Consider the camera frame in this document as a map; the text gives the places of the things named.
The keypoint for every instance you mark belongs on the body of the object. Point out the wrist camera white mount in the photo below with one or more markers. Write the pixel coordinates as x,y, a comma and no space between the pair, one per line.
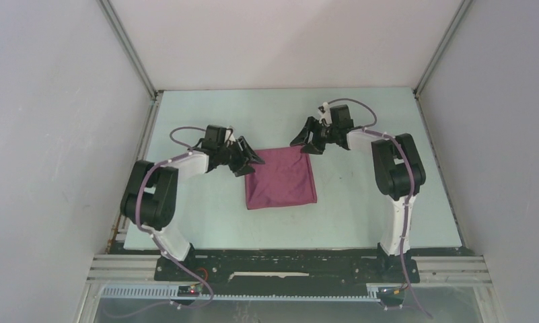
324,113
229,136

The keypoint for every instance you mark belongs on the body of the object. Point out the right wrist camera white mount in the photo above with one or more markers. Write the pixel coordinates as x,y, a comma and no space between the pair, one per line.
324,113

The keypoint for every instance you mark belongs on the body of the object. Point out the left aluminium corner post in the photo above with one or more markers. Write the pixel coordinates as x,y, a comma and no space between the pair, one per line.
128,47

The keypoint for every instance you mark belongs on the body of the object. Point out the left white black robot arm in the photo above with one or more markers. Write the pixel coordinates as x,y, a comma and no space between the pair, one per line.
149,199

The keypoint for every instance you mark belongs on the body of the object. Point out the aluminium corner post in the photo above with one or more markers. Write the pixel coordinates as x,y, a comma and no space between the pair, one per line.
128,47
446,40

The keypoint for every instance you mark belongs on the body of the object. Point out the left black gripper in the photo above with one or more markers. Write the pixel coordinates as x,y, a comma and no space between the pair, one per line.
249,153

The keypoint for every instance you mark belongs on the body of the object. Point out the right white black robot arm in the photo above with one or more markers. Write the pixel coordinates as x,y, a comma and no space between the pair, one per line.
398,170

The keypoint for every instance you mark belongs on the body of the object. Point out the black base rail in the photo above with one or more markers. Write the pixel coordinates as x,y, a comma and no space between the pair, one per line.
296,272

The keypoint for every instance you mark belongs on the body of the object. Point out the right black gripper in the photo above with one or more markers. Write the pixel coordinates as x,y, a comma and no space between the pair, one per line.
302,138

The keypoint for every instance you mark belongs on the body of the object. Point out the white cable duct strip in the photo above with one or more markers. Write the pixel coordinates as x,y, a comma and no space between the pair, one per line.
183,292

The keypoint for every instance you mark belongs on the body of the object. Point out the right aluminium corner post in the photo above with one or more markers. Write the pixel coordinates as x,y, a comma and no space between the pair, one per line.
446,40

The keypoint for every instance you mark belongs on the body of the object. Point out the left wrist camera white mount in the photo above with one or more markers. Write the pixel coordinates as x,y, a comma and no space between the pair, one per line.
229,136

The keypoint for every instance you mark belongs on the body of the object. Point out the maroon satin cloth napkin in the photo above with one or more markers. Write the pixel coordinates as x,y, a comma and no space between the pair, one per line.
285,179

